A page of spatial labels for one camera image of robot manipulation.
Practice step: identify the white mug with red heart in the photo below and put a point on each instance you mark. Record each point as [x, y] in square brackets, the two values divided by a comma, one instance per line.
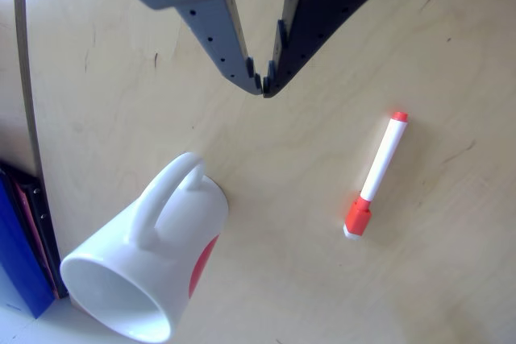
[153, 255]

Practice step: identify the red and white marker pen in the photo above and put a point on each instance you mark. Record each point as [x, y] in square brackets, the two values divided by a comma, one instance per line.
[383, 158]

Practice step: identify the blue binder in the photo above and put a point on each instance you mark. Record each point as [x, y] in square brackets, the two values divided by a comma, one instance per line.
[18, 247]

